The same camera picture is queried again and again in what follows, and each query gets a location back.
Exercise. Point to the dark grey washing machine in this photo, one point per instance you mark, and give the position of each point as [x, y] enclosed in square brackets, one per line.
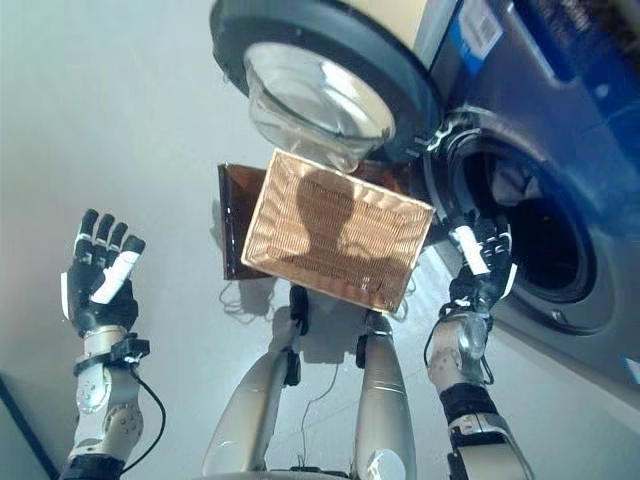
[575, 150]

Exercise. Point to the light grey garment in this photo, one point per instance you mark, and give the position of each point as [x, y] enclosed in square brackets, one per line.
[515, 182]

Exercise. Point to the silver left robot leg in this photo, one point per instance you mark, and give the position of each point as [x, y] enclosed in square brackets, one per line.
[250, 410]

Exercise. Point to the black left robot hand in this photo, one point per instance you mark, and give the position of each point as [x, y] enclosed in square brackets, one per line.
[105, 305]

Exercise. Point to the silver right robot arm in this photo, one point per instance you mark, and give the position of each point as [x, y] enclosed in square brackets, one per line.
[465, 380]

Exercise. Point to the dark brown stand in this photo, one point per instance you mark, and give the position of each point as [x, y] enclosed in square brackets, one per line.
[240, 215]

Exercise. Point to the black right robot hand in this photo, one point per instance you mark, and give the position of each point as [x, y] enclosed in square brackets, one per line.
[480, 285]

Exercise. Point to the silver robot leg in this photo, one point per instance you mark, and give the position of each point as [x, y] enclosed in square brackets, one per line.
[382, 415]
[250, 410]

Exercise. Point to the blue barcode sticker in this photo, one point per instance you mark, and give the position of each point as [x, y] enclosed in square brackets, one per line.
[472, 35]

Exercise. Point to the brown wicker laundry tray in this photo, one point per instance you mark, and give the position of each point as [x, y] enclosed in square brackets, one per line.
[340, 240]

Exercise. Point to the round washing machine door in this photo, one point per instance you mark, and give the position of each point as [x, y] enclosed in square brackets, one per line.
[325, 60]

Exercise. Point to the silver right robot leg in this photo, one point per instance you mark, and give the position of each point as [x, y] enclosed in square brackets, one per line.
[382, 415]

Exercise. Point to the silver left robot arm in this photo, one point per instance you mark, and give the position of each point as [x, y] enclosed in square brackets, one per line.
[105, 410]

